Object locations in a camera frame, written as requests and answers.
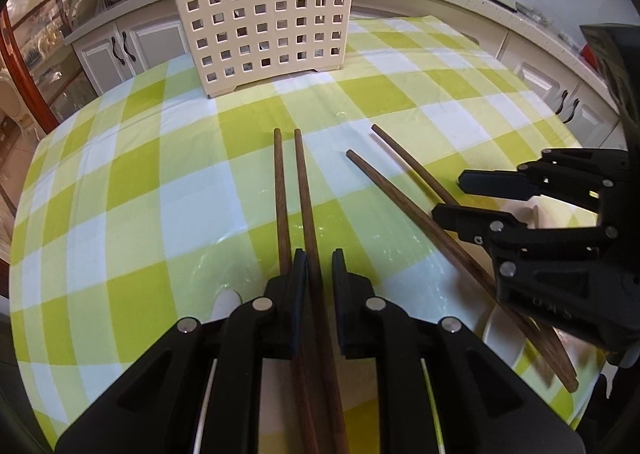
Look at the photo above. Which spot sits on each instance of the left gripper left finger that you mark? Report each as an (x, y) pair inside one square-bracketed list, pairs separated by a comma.
[(197, 388)]

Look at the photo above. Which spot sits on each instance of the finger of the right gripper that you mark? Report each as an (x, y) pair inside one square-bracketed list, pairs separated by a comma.
[(473, 225), (508, 185)]

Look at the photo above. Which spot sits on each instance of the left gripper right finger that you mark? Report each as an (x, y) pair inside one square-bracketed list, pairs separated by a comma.
[(440, 388)]

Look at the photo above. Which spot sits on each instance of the brown wooden chopstick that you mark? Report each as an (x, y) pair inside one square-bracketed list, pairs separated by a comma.
[(293, 301), (322, 331), (541, 336), (421, 171)]

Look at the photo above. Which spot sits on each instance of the large white ceramic spoon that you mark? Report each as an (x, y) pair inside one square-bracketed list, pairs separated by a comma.
[(498, 331)]

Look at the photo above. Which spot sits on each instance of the green checkered tablecloth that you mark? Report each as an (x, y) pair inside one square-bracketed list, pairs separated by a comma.
[(153, 199)]

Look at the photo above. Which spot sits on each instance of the cream perforated utensil basket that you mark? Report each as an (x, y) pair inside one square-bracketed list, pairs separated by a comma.
[(235, 42)]

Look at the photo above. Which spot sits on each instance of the white ornate dining chair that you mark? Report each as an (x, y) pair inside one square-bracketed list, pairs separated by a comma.
[(13, 105)]

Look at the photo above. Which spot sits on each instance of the red wooden sliding door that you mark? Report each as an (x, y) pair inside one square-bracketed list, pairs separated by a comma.
[(45, 70)]

